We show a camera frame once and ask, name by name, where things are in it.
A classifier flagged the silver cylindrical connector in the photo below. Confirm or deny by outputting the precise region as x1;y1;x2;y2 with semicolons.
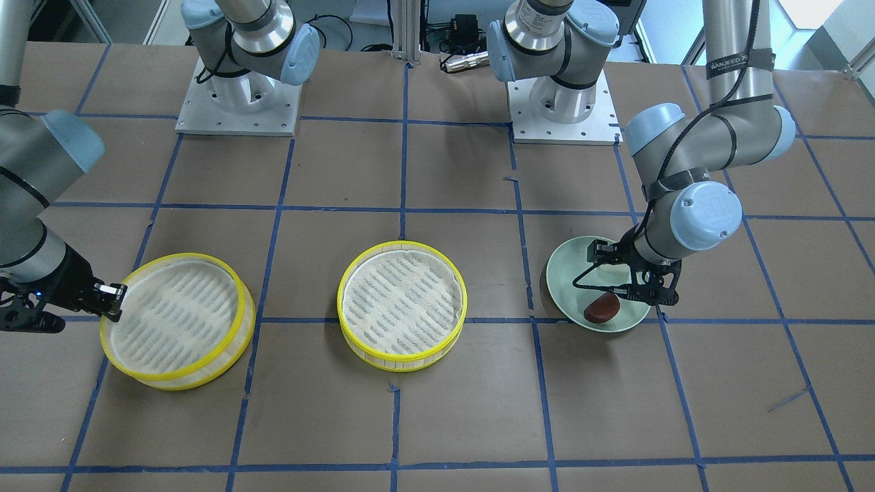
440;52;489;74

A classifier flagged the light green plate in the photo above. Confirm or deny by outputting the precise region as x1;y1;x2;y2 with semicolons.
546;236;652;333

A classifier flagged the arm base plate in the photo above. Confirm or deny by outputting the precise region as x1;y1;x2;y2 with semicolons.
506;72;624;146
175;72;302;137

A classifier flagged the yellow steamer basket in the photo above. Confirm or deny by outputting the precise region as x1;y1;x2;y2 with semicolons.
99;253;256;390
336;241;468;372

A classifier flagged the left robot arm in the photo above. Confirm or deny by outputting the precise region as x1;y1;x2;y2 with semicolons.
487;1;796;305

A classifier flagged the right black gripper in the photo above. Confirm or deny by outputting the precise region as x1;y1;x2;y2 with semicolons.
1;245;127;333

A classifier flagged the black power brick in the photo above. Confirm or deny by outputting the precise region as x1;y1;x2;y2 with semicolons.
447;14;481;46

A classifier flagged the aluminium frame post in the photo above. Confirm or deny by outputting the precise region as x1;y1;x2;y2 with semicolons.
388;1;425;66

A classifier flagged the black cable bundle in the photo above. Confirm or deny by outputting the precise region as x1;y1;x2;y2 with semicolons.
301;14;394;53

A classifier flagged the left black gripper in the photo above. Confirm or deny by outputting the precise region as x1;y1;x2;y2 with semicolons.
577;228;682;306

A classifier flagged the brown bun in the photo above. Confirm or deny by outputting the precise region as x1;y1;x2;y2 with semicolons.
582;292;621;325

